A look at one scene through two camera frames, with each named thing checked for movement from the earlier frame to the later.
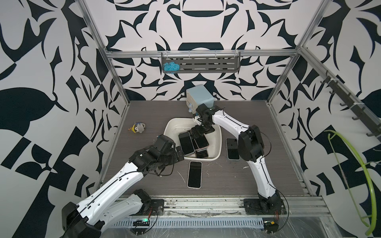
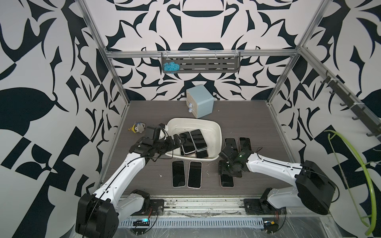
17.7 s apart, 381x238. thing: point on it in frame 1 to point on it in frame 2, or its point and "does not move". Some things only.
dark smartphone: (232, 150) does not move
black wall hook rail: (360, 109) does not move
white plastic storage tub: (174, 126) does not move
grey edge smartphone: (186, 143) to (178, 173)
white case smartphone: (195, 174) does not move
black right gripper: (197, 131) to (220, 171)
